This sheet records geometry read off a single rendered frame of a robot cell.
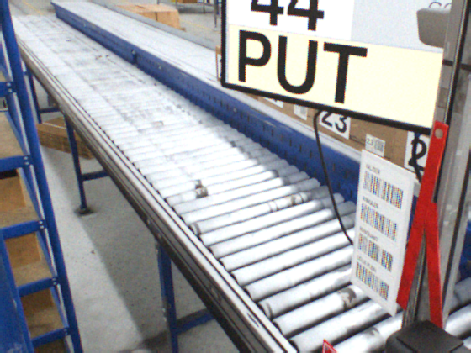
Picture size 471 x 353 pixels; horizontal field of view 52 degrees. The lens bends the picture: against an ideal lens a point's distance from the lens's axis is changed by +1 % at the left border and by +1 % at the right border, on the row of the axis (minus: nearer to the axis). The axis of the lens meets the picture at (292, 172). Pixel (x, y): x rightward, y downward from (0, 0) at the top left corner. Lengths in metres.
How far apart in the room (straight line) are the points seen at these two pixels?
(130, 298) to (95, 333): 0.23
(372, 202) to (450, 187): 0.12
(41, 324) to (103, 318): 0.53
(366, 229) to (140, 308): 1.78
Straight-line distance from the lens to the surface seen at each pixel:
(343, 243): 1.33
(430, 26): 0.61
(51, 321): 1.82
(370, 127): 1.48
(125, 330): 2.22
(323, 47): 0.69
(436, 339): 0.56
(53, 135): 4.15
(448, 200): 0.51
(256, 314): 1.08
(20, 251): 1.73
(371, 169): 0.58
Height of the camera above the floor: 1.46
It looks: 25 degrees down
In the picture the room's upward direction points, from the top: 1 degrees clockwise
